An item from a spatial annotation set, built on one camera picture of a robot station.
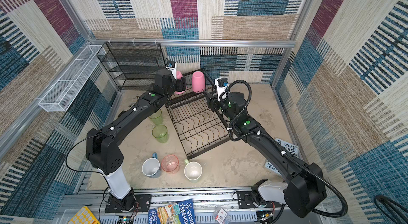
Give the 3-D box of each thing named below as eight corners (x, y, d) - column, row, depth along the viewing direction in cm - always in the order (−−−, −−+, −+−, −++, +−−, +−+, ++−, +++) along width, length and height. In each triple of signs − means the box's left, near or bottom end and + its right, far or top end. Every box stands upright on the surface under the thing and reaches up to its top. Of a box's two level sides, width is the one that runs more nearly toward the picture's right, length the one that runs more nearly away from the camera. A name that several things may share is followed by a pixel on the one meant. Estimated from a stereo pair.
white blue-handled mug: (151, 183, 81) (144, 177, 73) (145, 167, 86) (138, 160, 78) (166, 174, 83) (161, 168, 75) (159, 159, 88) (154, 152, 80)
